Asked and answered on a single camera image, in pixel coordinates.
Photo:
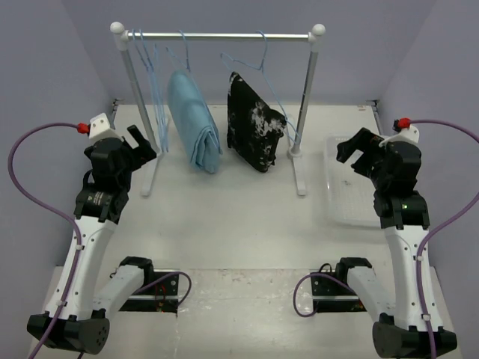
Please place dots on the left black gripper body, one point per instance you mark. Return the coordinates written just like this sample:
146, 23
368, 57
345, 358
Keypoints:
137, 157

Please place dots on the light blue folded trousers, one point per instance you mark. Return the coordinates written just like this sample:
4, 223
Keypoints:
194, 123

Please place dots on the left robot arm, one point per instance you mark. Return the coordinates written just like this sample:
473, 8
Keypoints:
76, 319

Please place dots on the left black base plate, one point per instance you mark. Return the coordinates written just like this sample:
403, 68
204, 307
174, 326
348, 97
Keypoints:
161, 298

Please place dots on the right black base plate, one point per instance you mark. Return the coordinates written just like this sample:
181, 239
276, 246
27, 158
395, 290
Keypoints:
330, 297

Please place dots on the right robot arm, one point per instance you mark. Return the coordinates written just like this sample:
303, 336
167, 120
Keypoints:
409, 326

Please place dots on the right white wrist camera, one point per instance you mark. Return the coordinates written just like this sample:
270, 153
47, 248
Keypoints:
404, 131

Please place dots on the black white patterned trousers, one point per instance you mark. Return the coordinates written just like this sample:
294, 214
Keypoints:
254, 129

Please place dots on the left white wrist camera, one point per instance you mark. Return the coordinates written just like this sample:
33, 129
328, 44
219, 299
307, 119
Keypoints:
100, 128

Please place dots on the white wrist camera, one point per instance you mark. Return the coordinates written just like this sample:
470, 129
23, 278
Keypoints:
100, 128
404, 131

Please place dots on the blue wire trouser hanger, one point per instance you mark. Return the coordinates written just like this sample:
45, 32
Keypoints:
292, 134

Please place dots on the clear plastic basket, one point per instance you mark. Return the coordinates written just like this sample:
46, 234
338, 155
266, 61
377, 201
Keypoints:
349, 195

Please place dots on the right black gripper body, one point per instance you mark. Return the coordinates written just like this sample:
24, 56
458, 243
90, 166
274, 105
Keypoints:
373, 155

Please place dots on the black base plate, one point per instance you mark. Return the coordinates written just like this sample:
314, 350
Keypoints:
161, 298
330, 297

